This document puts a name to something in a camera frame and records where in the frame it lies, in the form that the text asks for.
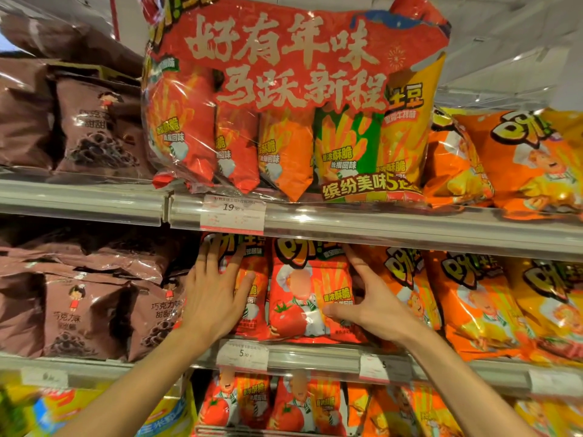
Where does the row of red tomato chip bags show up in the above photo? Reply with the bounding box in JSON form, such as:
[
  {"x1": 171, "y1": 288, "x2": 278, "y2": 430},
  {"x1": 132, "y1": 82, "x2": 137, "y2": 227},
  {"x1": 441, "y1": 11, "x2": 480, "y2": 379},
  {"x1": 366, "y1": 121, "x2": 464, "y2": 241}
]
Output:
[{"x1": 196, "y1": 369, "x2": 348, "y2": 437}]

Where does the orange potato stick bag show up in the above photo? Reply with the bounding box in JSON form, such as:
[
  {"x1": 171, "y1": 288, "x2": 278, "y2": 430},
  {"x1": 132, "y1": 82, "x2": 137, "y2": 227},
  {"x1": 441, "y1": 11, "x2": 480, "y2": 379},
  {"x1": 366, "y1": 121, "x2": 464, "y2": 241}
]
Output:
[
  {"x1": 353, "y1": 244, "x2": 443, "y2": 356},
  {"x1": 424, "y1": 251, "x2": 536, "y2": 364}
]

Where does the yellow chef snack bag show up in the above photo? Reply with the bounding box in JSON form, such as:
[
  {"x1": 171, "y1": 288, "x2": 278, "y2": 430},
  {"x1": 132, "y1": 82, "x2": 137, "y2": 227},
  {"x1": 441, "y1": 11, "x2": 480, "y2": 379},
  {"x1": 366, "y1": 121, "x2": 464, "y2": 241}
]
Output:
[{"x1": 503, "y1": 257, "x2": 583, "y2": 365}]

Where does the person's right hand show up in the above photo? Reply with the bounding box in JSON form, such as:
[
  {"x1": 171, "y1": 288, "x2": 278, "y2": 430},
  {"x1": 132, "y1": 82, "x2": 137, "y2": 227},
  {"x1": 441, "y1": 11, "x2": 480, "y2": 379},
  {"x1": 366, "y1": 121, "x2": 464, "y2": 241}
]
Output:
[{"x1": 322, "y1": 243, "x2": 434, "y2": 349}]

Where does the metal store shelving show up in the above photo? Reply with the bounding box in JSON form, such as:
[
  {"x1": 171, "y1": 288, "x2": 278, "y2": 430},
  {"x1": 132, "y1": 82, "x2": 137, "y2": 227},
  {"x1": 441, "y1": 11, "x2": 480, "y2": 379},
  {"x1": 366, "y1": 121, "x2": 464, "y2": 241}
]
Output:
[{"x1": 0, "y1": 170, "x2": 583, "y2": 437}]

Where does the row of orange snack bags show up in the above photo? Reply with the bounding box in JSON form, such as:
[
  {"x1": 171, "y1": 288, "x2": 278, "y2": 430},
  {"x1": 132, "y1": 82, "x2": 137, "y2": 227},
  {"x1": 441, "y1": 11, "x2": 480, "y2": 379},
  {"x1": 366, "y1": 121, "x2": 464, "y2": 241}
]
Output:
[
  {"x1": 346, "y1": 382, "x2": 465, "y2": 437},
  {"x1": 421, "y1": 106, "x2": 583, "y2": 222}
]

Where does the person's left forearm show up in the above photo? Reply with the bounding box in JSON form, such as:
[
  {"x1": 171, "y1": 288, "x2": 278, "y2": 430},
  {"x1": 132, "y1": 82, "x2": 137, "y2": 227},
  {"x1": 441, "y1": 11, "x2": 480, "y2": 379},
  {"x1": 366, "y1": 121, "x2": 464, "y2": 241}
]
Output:
[{"x1": 54, "y1": 327, "x2": 224, "y2": 437}]

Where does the person's left hand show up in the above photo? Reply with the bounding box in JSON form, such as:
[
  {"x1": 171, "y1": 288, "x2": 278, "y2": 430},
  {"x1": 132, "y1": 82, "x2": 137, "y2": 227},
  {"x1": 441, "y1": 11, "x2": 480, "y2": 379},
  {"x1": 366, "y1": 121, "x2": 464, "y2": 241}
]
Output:
[{"x1": 180, "y1": 240, "x2": 257, "y2": 347}]

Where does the white price tag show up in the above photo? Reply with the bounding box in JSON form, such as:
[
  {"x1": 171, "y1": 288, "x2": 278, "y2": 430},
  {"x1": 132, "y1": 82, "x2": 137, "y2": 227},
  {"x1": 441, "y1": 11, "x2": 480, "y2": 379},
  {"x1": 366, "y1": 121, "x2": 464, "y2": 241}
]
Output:
[
  {"x1": 528, "y1": 368, "x2": 583, "y2": 398},
  {"x1": 20, "y1": 368, "x2": 69, "y2": 390},
  {"x1": 216, "y1": 339, "x2": 270, "y2": 373},
  {"x1": 358, "y1": 353, "x2": 413, "y2": 384},
  {"x1": 200, "y1": 194, "x2": 267, "y2": 236}
]

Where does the large red multipack snack bag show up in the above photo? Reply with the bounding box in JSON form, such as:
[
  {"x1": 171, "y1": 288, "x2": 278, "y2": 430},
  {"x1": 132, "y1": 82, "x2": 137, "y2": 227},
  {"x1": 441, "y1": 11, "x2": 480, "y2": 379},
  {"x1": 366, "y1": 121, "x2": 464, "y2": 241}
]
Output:
[{"x1": 140, "y1": 0, "x2": 452, "y2": 206}]

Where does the person's right forearm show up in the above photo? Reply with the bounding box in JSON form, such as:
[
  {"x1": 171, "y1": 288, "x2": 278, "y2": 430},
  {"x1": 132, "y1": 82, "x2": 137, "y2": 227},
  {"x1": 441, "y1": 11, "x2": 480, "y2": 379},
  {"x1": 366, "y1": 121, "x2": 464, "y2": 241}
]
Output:
[{"x1": 400, "y1": 331, "x2": 529, "y2": 437}]

